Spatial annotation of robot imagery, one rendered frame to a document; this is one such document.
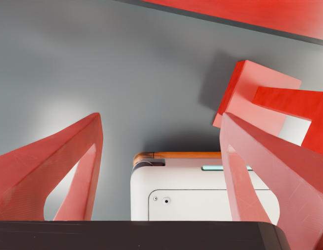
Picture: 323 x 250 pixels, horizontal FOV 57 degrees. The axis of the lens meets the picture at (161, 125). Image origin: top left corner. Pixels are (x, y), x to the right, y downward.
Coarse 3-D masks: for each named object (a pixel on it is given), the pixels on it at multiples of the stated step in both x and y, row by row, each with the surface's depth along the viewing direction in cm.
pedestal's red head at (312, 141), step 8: (320, 104) 45; (320, 112) 45; (312, 120) 46; (320, 120) 44; (312, 128) 45; (320, 128) 43; (312, 136) 44; (320, 136) 42; (304, 144) 46; (312, 144) 44; (320, 144) 42; (320, 152) 41
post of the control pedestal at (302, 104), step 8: (264, 88) 93; (272, 88) 86; (280, 88) 80; (256, 96) 97; (264, 96) 90; (272, 96) 84; (280, 96) 78; (288, 96) 74; (296, 96) 70; (304, 96) 66; (312, 96) 63; (320, 96) 60; (256, 104) 95; (264, 104) 88; (272, 104) 82; (280, 104) 77; (288, 104) 72; (296, 104) 68; (304, 104) 65; (312, 104) 62; (280, 112) 84; (288, 112) 71; (296, 112) 67; (304, 112) 64; (312, 112) 60
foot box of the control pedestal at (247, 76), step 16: (240, 64) 103; (256, 64) 98; (240, 80) 99; (256, 80) 99; (272, 80) 99; (288, 80) 99; (224, 96) 109; (240, 96) 100; (240, 112) 100; (256, 112) 100; (272, 112) 100; (272, 128) 101
